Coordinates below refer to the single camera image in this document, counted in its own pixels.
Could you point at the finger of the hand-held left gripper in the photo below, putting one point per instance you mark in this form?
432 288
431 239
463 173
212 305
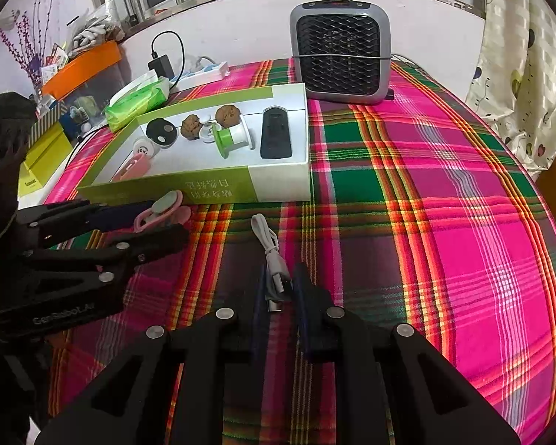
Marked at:
120 215
157 241

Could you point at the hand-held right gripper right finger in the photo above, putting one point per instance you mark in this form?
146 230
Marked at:
303 315

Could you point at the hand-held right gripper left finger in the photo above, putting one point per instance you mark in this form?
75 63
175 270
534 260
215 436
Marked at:
259 315

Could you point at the pink green clip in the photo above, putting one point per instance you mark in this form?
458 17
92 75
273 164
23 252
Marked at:
167 201

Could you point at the plain pink clip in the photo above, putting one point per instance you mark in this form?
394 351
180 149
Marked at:
132 168

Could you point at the white round cap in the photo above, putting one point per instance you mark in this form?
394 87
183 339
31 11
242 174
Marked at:
143 148

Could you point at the black round button device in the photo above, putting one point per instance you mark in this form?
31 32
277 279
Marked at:
160 130

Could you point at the brown walnut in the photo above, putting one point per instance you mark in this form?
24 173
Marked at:
227 115
192 126

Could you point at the green white spool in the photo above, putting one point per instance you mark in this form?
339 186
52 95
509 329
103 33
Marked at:
229 141

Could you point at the green white cardboard box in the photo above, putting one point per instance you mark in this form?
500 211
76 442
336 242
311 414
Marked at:
278 181

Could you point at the black rectangular device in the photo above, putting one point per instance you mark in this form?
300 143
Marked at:
275 134

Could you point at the yellow green box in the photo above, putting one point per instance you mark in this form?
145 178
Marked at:
44 153

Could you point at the green tissue pack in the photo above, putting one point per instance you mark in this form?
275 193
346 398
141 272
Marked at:
139 102

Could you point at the zigzag striped box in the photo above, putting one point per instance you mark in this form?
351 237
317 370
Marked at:
51 118

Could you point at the black charger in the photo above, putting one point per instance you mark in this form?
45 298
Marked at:
160 66

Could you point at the clear bin with orange lid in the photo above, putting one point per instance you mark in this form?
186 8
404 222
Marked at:
83 65

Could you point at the pink green plaid tablecloth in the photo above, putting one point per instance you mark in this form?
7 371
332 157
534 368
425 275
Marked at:
445 241

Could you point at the white power strip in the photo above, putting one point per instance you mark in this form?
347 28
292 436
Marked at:
208 72

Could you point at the purple flower branches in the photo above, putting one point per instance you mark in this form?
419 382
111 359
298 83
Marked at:
28 55

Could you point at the pile of papers and packets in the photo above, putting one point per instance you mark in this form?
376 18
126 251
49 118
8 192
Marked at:
92 28

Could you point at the grey space heater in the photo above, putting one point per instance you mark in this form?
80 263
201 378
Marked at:
338 51

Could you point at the patterned cream curtain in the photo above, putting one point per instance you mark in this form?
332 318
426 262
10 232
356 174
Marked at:
523 55

